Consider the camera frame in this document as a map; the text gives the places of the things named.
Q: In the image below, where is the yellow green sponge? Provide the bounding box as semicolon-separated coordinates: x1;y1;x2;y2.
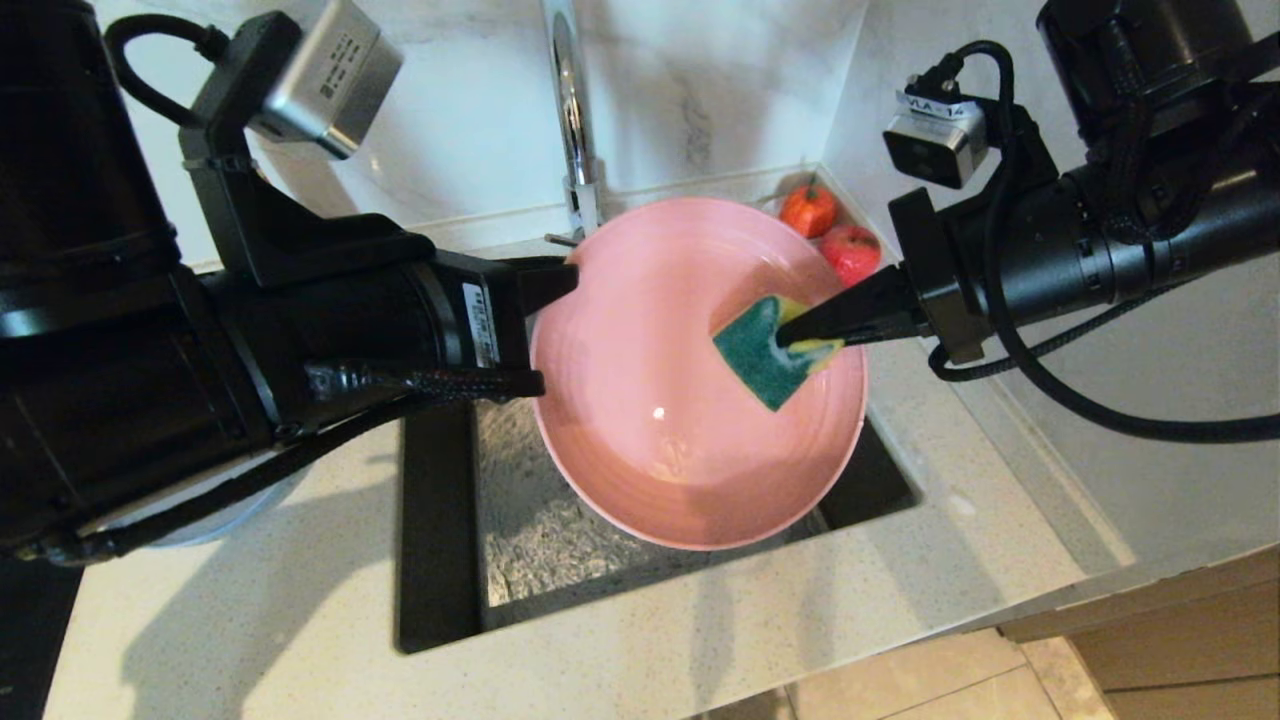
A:
712;293;847;412

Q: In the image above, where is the chrome faucet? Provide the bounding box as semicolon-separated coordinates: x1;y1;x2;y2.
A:
543;0;606;247

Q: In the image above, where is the pink plate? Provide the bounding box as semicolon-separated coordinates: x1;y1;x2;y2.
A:
529;196;869;552

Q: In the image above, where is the stainless steel sink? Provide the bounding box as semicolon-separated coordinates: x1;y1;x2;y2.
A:
397;250;922;656

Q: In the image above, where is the red toy apple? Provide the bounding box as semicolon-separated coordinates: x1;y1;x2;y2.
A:
822;224;883;289

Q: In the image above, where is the orange toy persimmon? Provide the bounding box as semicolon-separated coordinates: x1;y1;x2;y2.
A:
780;183;839;239

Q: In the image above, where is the light blue plate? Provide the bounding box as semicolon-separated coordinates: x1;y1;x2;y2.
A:
150;470;301;549

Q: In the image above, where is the brown wooden cabinet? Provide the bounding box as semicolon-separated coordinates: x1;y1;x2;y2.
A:
1000;545;1280;720

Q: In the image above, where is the black induction cooktop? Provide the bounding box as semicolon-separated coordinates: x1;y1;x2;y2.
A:
0;555;86;720

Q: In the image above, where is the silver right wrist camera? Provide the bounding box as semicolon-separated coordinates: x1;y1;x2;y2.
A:
882;75;991;190

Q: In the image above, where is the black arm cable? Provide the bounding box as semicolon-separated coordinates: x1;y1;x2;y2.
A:
930;40;1280;445
104;13;233;129

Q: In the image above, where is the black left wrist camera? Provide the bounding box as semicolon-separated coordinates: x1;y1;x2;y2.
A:
180;0;437;289

